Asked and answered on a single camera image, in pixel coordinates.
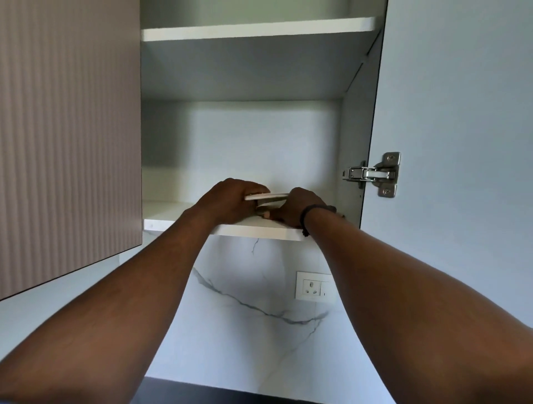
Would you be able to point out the person's right forearm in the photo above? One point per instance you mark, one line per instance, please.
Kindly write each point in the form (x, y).
(416, 312)

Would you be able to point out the black wristband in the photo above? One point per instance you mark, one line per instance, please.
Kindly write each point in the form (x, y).
(306, 212)

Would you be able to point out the white wall socket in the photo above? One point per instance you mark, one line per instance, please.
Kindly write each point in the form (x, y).
(312, 286)

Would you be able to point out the beige ribbed corner wall cabinet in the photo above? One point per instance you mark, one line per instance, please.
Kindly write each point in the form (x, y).
(71, 145)

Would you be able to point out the person's left hand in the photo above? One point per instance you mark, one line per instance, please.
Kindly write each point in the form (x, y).
(229, 200)

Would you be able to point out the person's left forearm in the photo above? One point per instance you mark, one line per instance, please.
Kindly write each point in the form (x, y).
(104, 312)

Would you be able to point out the person's right hand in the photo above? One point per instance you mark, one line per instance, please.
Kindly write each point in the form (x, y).
(300, 204)

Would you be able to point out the white cabinet shelf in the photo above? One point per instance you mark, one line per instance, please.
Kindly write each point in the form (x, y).
(250, 66)

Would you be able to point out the metal cabinet door hinge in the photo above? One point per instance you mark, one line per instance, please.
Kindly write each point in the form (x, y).
(385, 175)

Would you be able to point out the brown woven plate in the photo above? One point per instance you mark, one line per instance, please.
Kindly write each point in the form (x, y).
(262, 213)

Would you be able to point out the white plate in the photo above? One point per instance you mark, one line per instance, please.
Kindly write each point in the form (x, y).
(266, 196)

